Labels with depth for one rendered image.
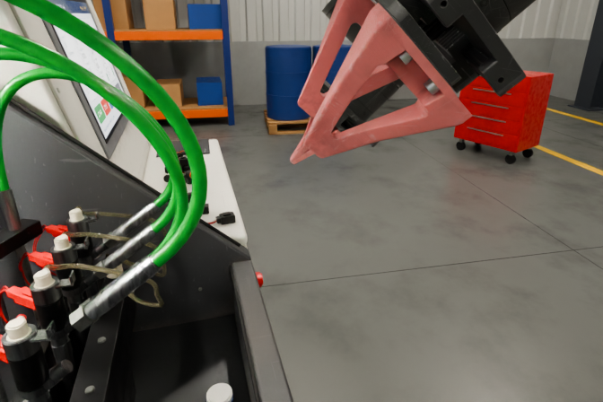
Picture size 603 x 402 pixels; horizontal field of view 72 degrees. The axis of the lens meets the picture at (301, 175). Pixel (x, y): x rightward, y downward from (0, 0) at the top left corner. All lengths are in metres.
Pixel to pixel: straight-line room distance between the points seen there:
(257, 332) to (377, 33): 0.52
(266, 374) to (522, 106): 4.01
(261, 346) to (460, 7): 0.52
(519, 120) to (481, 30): 4.23
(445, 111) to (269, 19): 6.70
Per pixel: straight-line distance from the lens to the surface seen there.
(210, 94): 5.80
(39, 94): 0.75
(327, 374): 1.89
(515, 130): 4.45
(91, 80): 0.45
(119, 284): 0.43
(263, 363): 0.60
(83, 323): 0.46
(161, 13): 5.69
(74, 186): 0.74
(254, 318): 0.67
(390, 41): 0.18
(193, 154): 0.37
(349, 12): 0.25
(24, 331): 0.48
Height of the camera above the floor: 1.38
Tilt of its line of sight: 21 degrees down
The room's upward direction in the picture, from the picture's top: straight up
